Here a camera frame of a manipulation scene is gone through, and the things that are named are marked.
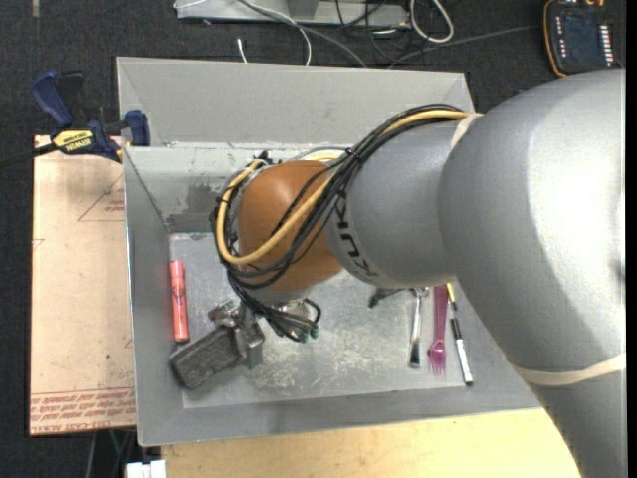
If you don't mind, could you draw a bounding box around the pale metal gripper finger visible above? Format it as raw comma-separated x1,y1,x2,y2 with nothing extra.
241,324,266,370
207,300,240,329

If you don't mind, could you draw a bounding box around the dark grey rough block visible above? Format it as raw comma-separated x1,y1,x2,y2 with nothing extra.
168,326,243,391

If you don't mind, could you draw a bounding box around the orange-red marker pen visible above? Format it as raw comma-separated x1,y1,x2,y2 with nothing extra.
168,259,191,344

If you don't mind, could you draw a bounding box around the grey metal bin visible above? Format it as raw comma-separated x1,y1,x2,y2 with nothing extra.
116,56,542,448

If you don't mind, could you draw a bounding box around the silver metal utensil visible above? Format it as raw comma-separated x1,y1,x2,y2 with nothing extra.
407,286,430,369

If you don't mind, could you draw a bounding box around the brown cardboard board red print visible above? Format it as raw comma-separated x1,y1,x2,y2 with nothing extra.
28,134,138,437

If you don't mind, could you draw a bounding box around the pink plastic fork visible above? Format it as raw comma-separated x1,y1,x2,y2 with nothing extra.
427,283,450,378

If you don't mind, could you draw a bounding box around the black and white marker pen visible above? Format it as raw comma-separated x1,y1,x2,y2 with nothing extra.
445,282,475,386

